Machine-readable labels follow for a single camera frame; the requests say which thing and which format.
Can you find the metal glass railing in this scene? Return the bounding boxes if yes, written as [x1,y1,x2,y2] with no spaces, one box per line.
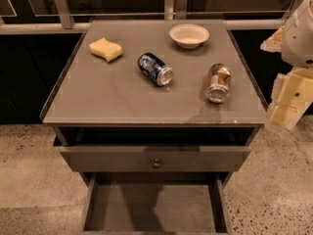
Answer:
[0,0,303,35]

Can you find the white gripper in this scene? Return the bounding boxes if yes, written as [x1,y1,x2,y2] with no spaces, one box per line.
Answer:
[260,13,313,130]

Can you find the grey top drawer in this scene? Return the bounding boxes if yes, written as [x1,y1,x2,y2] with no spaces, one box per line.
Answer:
[61,145,250,172]

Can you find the grey drawer cabinet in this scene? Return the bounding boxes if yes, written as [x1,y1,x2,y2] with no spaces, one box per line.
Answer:
[39,19,269,235]

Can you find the yellow sponge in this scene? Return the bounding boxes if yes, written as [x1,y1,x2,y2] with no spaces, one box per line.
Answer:
[89,38,123,63]

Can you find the open grey middle drawer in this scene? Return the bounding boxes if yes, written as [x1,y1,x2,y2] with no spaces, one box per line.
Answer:
[78,172,233,235]

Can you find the gold silver can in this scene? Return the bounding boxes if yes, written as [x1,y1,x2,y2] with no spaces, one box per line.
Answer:
[204,63,232,104]

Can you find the white bowl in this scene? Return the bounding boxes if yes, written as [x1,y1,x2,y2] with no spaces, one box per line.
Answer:
[169,23,210,49]

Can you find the round metal drawer knob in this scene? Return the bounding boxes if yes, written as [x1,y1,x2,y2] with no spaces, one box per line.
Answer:
[153,159,161,168]

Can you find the blue pepsi can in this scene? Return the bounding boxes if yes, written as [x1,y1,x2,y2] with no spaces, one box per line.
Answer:
[137,53,173,86]

